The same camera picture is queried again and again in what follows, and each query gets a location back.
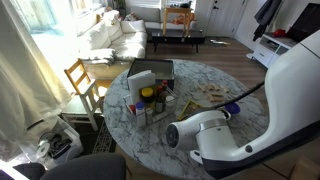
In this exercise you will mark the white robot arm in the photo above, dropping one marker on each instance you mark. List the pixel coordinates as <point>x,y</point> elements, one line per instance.
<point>226,145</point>

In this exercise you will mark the dark sauce bottle red cap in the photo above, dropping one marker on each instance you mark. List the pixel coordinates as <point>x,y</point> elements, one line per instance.
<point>161,97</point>

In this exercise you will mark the yellow lid jar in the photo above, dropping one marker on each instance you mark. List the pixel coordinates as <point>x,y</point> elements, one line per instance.
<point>147,95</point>

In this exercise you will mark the clear condiment organizer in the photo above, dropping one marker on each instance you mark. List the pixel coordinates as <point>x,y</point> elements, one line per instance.
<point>150,112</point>

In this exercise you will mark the dark open box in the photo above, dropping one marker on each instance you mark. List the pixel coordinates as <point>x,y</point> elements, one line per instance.
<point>163,69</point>

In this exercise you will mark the white paper stack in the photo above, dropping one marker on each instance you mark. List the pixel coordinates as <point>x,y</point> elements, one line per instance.
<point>138,81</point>

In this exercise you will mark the blue cap white bottle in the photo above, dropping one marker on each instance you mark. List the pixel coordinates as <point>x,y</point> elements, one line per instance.
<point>140,114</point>

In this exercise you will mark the black coffee table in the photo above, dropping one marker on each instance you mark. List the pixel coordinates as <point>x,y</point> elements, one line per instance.
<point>194,38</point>

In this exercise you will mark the wooden blocks pile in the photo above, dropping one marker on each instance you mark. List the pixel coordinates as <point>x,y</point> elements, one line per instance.
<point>214,92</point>

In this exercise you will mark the white sofa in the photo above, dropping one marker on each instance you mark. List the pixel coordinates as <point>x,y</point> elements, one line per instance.
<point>109,47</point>

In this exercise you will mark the wooden chair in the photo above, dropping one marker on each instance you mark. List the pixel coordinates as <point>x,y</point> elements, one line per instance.
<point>87,100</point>

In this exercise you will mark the blue plastic lid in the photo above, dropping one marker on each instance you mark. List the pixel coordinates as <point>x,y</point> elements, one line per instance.
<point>232,108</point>

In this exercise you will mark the wooden side table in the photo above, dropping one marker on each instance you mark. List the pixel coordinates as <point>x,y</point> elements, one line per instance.
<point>183,13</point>

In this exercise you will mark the dark grey chair back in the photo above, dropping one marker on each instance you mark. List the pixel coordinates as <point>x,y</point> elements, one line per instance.
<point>103,166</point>

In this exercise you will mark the white tv cabinet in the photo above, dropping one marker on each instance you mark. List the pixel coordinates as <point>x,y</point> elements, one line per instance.
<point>270,48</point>

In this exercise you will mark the white storage bin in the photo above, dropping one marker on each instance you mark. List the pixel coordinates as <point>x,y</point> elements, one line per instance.
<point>50,142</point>

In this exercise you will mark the hanging dark jacket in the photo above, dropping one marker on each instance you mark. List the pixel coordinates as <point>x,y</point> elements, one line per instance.
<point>264,16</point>

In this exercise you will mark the white curtain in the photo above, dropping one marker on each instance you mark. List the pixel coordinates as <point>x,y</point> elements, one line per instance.
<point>29,88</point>

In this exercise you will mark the black television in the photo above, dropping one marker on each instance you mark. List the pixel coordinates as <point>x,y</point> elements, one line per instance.
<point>306,24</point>

